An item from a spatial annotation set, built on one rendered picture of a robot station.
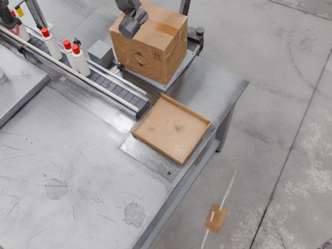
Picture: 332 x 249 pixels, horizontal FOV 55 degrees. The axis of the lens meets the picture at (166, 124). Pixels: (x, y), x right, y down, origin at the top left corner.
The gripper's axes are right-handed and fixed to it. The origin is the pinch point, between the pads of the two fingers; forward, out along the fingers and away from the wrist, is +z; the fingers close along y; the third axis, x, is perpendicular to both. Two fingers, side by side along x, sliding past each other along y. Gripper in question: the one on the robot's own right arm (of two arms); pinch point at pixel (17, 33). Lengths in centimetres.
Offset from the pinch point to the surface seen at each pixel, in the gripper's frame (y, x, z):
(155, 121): 84, 4, 19
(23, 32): -5.2, 5.5, 7.0
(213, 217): 127, -1, 102
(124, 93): 63, 7, 14
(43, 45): 4.1, 7.5, 13.7
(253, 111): 111, 89, 103
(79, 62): 39.4, 3.7, 2.1
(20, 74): 8.2, -13.7, 13.7
